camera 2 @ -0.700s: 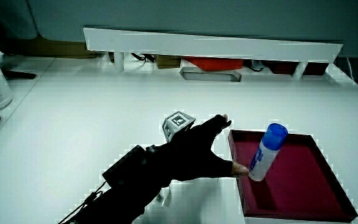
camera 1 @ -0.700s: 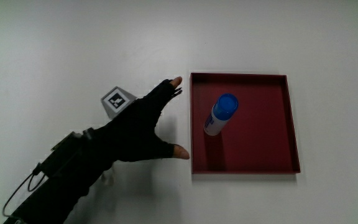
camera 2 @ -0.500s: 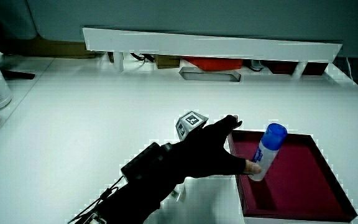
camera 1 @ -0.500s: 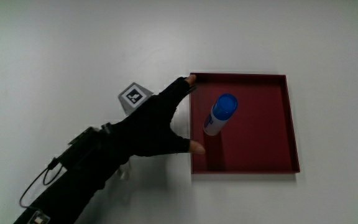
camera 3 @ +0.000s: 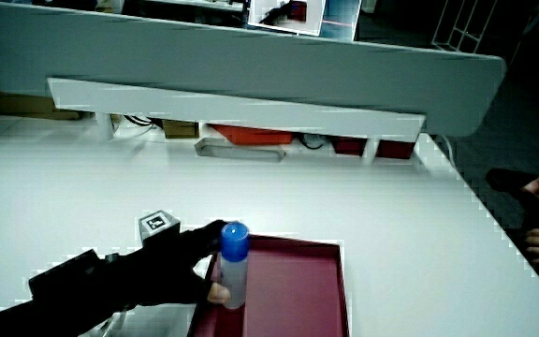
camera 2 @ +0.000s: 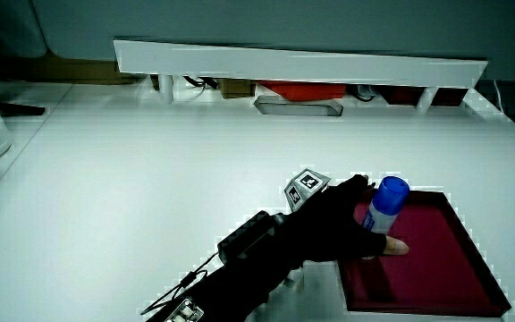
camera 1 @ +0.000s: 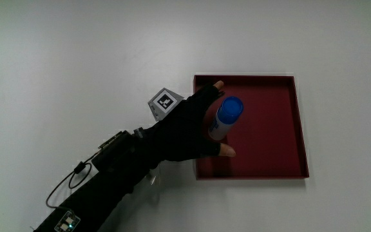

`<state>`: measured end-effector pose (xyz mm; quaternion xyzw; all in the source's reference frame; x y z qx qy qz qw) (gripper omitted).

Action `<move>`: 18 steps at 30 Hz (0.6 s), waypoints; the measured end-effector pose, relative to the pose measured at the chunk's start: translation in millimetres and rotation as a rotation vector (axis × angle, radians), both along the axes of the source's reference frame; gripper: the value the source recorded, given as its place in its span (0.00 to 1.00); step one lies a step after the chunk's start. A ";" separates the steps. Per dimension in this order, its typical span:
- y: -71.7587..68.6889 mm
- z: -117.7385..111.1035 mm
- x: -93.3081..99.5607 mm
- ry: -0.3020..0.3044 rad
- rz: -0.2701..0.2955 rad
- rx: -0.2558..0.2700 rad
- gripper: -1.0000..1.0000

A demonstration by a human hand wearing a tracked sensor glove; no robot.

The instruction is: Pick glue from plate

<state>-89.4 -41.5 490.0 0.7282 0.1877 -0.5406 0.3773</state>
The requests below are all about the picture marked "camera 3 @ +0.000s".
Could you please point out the person's left hand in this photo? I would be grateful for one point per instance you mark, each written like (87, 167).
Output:
(166, 271)

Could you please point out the glue bottle with blue cap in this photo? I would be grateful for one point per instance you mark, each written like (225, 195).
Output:
(234, 262)

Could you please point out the dark red rectangular plate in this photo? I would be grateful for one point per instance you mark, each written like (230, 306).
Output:
(293, 290)

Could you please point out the person's left forearm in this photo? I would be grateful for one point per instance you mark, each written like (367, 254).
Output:
(59, 299)

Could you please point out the grey tray under shelf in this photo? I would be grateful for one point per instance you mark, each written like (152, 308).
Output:
(239, 150)

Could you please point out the small brown cardboard box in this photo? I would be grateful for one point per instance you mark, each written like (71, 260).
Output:
(180, 128)

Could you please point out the orange flat box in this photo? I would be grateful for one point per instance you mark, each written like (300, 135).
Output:
(251, 135)

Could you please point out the white desk riser shelf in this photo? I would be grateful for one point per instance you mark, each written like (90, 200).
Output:
(232, 110)

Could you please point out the grey desk divider panel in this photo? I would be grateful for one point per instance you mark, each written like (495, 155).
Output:
(232, 65)

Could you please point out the large brown cardboard box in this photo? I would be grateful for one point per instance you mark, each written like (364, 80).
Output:
(21, 105)

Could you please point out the dark red box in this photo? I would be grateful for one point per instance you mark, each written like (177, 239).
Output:
(395, 149)
(349, 146)

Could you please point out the white framed screen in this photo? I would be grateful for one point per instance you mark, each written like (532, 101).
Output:
(286, 15)

